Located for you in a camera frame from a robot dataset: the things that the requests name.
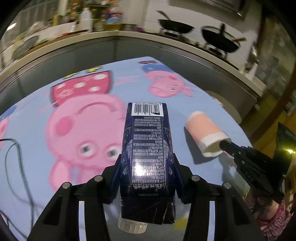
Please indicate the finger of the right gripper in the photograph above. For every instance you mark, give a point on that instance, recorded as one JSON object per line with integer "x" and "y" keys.
{"x": 229, "y": 147}

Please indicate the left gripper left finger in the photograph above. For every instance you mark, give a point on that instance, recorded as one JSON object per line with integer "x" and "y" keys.
{"x": 111, "y": 178}

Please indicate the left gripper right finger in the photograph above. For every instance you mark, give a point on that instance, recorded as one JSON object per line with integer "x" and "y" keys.
{"x": 183, "y": 181}

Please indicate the pink white cup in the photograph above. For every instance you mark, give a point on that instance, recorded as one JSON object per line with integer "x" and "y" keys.
{"x": 206, "y": 134}

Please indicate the dark blue milk carton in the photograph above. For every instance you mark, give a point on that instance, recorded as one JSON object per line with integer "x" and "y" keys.
{"x": 147, "y": 183}

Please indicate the round steel trash bin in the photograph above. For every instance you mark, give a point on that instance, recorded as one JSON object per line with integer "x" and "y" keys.
{"x": 227, "y": 106}

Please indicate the kitchen counter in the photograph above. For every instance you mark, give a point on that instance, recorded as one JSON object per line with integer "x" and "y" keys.
{"x": 51, "y": 61}

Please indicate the cartoon pig tablecloth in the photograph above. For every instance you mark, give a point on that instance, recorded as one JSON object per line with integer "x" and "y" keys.
{"x": 71, "y": 129}

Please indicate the black pan with lid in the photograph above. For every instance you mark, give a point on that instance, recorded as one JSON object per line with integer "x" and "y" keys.
{"x": 220, "y": 39}

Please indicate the black wok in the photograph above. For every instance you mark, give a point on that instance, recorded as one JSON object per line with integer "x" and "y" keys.
{"x": 174, "y": 26}

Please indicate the steel range hood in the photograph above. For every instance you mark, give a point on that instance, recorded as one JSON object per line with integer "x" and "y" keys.
{"x": 236, "y": 9}

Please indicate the white plastic bottle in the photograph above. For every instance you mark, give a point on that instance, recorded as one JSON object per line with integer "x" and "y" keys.
{"x": 86, "y": 20}

